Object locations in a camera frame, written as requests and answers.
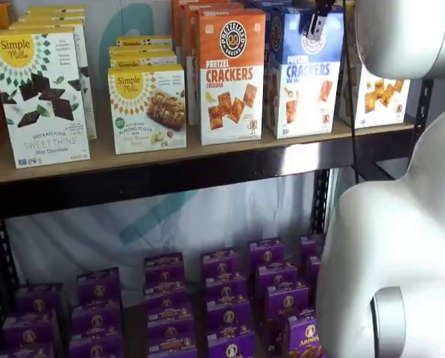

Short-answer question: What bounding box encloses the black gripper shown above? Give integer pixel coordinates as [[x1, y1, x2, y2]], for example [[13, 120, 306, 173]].
[[306, 0, 338, 43]]

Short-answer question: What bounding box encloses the blue white pretzel crackers box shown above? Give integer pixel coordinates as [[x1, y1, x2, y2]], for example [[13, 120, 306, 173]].
[[265, 4, 347, 140], [242, 0, 316, 12]]

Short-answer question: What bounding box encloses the white yellow pretzel crackers box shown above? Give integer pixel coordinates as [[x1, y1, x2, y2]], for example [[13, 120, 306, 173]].
[[337, 0, 412, 130]]

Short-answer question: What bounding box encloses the orange cheddar pretzel crackers box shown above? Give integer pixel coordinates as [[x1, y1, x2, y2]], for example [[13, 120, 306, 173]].
[[195, 7, 267, 146], [171, 0, 223, 57], [180, 1, 245, 126]]

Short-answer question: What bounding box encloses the Simple Mills almond bars box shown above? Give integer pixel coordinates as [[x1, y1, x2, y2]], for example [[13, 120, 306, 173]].
[[109, 44, 177, 57], [107, 63, 189, 156], [116, 35, 174, 48], [109, 51, 179, 70]]

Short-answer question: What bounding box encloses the purple Annie's snack box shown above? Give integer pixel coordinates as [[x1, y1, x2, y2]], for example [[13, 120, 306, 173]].
[[15, 283, 65, 316], [1, 311, 61, 348], [306, 255, 322, 288], [144, 253, 186, 286], [248, 238, 285, 266], [76, 267, 121, 305], [265, 285, 309, 318], [206, 296, 251, 332], [201, 248, 242, 279], [300, 234, 324, 258], [144, 283, 188, 313], [255, 263, 298, 290], [261, 315, 323, 358], [205, 274, 247, 299], [146, 302, 195, 339]]

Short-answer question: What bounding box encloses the Simple Mills Sweet Thins box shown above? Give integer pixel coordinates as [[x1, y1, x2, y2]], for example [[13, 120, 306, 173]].
[[26, 5, 86, 18], [7, 20, 98, 141], [19, 13, 87, 25], [0, 25, 92, 169]]

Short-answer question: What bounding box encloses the wooden shelf board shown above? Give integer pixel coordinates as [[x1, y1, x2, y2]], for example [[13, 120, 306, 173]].
[[0, 121, 417, 186], [56, 298, 212, 358]]

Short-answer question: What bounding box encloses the purple Annie's hidden veggies box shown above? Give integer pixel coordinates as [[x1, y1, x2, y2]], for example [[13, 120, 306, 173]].
[[206, 330, 256, 358]]

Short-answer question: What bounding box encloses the purple Annie's box orange label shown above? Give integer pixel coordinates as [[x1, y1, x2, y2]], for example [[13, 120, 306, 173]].
[[147, 335, 198, 358]]

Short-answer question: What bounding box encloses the purple Annie's chocolate bunnies box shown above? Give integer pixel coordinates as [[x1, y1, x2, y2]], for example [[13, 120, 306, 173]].
[[69, 333, 125, 358], [72, 301, 122, 336]]

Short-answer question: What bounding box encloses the purple Annie's box teal label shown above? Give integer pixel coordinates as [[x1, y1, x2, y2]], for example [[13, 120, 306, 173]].
[[5, 342, 57, 358]]

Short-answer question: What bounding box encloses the black cable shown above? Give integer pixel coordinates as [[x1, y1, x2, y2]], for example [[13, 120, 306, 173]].
[[341, 0, 359, 184]]

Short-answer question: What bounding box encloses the black metal shelf frame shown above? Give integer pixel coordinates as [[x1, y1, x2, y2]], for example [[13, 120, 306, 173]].
[[0, 76, 435, 336]]

